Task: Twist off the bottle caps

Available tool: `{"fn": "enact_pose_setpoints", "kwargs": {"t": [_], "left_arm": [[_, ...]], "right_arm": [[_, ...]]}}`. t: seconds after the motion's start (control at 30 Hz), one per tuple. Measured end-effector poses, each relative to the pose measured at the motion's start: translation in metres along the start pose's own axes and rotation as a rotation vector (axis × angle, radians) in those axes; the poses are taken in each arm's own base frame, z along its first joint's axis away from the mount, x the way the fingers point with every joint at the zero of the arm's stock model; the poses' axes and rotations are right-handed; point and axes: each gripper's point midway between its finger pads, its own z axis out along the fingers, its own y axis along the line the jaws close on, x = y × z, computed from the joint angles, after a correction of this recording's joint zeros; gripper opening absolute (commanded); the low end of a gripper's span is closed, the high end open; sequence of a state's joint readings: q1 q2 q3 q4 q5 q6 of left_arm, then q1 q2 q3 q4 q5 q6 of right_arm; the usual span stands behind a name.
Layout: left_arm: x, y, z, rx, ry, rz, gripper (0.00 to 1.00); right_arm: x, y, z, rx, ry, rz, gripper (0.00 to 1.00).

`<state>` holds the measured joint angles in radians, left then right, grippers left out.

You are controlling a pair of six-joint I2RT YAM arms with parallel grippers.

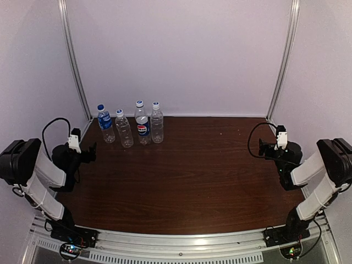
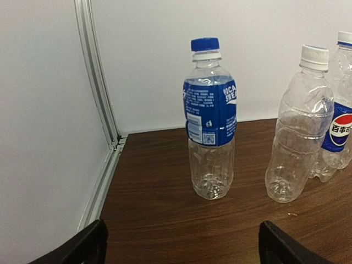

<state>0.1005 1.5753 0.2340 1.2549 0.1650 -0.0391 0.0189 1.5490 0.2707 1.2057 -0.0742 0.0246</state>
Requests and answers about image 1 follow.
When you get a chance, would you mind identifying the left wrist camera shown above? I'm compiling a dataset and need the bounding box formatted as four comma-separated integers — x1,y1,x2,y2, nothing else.
68,128,81,153

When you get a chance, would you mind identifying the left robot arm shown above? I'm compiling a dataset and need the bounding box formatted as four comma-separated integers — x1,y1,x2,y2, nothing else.
1,138,97,237

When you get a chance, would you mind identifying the left camera cable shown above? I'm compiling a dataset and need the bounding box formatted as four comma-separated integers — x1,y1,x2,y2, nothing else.
42,118,73,160

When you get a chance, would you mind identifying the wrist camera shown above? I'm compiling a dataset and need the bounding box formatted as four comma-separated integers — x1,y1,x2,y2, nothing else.
274,125,288,150
68,128,81,153

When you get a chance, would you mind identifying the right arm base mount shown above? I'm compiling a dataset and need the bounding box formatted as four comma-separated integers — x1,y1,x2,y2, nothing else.
262,226,310,261

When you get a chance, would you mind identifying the right aluminium frame post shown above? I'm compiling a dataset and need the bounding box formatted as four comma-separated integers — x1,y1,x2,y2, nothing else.
266,0,300,121

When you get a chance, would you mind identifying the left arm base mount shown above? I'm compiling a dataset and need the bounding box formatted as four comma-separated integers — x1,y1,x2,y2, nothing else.
44,219,98,263

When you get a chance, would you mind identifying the front aluminium rail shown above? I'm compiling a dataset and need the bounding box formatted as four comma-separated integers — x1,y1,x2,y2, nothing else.
27,214,335,263

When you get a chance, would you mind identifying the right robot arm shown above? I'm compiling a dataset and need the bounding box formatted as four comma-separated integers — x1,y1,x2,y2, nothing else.
258,138,351,247

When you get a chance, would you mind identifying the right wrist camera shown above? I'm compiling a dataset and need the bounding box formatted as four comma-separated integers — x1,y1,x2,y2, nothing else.
274,125,288,150

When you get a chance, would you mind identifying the Pepsi label plastic bottle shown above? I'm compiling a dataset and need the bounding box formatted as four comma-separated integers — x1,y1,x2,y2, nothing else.
134,100,151,146

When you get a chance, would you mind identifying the left aluminium frame post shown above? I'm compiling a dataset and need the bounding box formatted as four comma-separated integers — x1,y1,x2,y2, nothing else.
58,0,92,121

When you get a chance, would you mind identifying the right camera cable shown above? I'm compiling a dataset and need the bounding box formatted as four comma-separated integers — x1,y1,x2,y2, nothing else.
247,122,278,159

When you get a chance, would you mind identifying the camera cable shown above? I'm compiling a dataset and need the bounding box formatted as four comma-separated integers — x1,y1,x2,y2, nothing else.
247,122,278,159
42,118,73,160

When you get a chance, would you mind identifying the blue bottle cap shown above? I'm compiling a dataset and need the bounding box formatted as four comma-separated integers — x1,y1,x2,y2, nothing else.
97,104,104,111

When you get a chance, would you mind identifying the clear bottle white cap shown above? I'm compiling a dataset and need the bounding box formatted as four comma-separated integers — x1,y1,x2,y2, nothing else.
115,109,134,148

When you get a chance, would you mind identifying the clear plastic bottle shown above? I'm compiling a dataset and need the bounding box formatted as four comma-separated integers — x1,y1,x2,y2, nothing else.
150,102,164,144

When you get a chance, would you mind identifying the blue label plastic bottle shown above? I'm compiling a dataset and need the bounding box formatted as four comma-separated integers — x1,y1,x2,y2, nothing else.
97,108,116,144

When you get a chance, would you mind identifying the aluminium frame post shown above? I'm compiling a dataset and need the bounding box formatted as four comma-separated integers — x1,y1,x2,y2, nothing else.
266,0,300,121
58,0,92,121

